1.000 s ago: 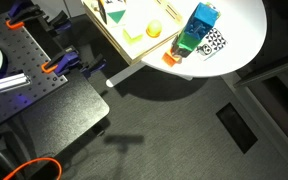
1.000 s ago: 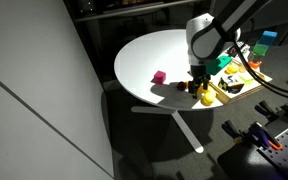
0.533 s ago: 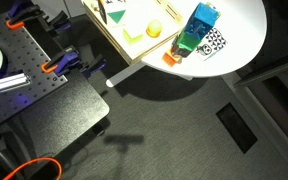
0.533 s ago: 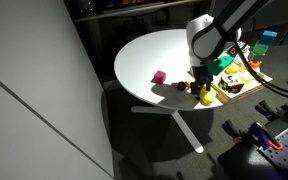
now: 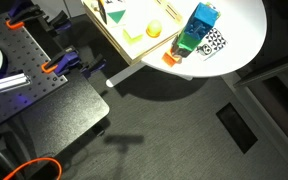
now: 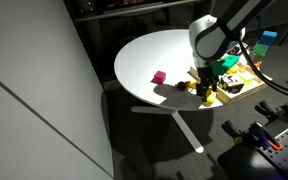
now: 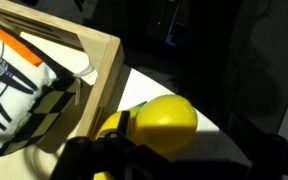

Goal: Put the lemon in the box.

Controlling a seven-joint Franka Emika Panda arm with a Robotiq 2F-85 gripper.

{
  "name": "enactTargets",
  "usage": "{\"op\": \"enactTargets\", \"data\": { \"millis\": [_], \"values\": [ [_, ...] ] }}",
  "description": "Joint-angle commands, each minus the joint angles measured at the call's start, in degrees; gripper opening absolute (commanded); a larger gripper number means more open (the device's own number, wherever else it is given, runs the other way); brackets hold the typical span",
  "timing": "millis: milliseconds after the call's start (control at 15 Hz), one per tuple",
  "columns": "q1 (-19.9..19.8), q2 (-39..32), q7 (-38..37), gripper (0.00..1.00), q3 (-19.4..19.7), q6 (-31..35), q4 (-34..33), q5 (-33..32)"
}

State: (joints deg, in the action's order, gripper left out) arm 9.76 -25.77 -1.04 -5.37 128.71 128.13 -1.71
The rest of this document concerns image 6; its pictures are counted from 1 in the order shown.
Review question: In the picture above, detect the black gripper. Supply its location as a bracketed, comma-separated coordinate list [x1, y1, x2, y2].
[196, 66, 219, 102]

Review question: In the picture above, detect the yellow lemon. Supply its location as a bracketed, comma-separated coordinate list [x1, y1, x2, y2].
[206, 91, 216, 105]

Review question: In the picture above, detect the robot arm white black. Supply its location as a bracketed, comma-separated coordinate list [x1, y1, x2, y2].
[189, 0, 274, 102]

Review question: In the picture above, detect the wooden tray box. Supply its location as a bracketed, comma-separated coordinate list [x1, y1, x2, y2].
[188, 59, 267, 105]

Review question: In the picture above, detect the yellow banana toy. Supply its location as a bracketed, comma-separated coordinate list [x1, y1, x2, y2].
[185, 81, 199, 89]

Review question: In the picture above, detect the black white patterned cube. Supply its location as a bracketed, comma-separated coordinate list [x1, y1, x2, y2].
[218, 75, 244, 94]

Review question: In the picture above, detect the dark red fruit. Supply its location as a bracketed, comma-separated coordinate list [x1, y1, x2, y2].
[176, 82, 186, 91]

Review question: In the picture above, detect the magenta cube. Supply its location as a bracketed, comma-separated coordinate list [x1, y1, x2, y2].
[152, 71, 166, 84]

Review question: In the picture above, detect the orange small block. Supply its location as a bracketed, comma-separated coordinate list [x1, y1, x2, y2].
[253, 61, 263, 69]

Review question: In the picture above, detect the white round table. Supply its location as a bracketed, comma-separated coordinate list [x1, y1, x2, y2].
[114, 29, 223, 111]

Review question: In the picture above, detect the green cube block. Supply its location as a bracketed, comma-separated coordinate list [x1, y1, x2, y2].
[252, 43, 269, 56]

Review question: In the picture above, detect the white table leg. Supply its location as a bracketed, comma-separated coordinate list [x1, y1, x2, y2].
[131, 106, 204, 153]

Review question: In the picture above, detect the blue cube block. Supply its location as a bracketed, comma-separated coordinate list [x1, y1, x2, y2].
[258, 31, 277, 46]

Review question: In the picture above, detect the black cart top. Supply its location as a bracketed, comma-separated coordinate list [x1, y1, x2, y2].
[217, 144, 286, 180]

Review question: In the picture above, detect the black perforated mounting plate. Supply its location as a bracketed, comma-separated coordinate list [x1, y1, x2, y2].
[259, 128, 288, 178]

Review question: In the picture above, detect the teal camera mount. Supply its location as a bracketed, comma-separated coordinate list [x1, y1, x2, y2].
[212, 55, 239, 75]

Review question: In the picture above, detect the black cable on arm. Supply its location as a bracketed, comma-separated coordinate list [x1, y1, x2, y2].
[237, 36, 288, 101]

